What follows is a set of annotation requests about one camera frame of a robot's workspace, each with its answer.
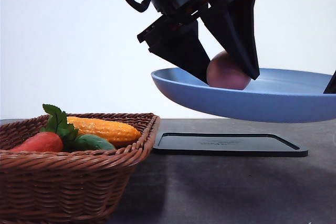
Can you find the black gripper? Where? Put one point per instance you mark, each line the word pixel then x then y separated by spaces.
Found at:
pixel 230 22

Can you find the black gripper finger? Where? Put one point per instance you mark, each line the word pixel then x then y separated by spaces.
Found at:
pixel 331 86

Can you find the blue round plate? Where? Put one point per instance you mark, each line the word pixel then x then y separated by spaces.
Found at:
pixel 280 95

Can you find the brown egg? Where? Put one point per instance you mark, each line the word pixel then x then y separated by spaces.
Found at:
pixel 222 73

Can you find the brown wicker basket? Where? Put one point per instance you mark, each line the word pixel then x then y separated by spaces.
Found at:
pixel 70 187

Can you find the black rectangular tray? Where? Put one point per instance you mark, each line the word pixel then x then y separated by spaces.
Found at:
pixel 226 144

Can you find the yellow plastic corn cob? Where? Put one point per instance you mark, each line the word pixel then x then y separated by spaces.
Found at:
pixel 108 130

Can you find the green plastic pepper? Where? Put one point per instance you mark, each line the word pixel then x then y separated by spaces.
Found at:
pixel 92 142

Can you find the green carrot leaves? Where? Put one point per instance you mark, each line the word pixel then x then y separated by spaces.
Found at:
pixel 58 123

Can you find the red plastic carrot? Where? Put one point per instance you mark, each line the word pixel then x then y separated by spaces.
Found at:
pixel 41 141

